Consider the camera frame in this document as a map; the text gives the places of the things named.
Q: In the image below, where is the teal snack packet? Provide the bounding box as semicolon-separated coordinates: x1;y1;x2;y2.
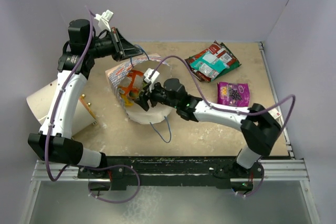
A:
190;51;231;81

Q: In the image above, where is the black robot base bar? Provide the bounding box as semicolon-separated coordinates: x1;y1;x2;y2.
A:
78;156;265;191

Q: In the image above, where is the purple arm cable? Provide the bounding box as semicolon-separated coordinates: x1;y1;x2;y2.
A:
44;5;97;183
151;55;297;135

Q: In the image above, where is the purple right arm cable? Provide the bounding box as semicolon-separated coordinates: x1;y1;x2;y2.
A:
151;55;297;135

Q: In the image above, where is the brown snack bag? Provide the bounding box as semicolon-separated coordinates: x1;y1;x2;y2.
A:
185;56;210;82

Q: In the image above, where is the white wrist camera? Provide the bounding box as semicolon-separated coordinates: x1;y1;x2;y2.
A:
94;10;114;31
143;68;160;84

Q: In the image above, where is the red snack packet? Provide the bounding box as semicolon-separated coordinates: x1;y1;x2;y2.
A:
200;41;239;71

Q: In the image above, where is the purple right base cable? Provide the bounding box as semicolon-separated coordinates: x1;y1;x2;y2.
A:
232;166;266;198

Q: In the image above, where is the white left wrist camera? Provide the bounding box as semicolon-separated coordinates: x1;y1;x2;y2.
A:
94;10;114;31

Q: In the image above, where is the aluminium table edge rail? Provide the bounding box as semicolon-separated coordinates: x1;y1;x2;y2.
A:
257;42;309;182

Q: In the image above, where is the yellow snack packet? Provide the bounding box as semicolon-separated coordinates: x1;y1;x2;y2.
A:
120;94;134;106

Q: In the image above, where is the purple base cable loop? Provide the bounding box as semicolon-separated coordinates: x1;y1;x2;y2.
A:
88;165;142;204

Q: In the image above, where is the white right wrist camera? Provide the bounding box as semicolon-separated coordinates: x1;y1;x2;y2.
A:
143;68;160;84

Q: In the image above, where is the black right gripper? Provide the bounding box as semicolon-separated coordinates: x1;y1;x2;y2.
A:
134;80;179;112

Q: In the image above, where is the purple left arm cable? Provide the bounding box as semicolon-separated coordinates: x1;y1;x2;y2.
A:
44;5;97;183

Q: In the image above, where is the purple snack bag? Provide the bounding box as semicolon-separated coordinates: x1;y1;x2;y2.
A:
217;82;250;107

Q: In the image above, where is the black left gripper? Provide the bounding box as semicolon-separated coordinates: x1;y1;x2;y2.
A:
87;27;143;62

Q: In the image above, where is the green chips bag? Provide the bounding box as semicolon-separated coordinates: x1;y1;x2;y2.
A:
188;42;242;79

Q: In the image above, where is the orange snack packet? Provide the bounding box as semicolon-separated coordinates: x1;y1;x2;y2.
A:
118;70;143;100

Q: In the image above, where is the small white green box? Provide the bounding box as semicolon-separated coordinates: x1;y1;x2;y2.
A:
268;108;281;120

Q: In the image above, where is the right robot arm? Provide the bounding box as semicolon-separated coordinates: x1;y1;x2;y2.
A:
135;78;281;177

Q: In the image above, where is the checkered paper snack bag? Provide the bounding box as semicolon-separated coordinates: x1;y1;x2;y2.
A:
104;45;173;143

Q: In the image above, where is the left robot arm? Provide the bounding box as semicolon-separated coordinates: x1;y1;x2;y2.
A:
28;19;142;178

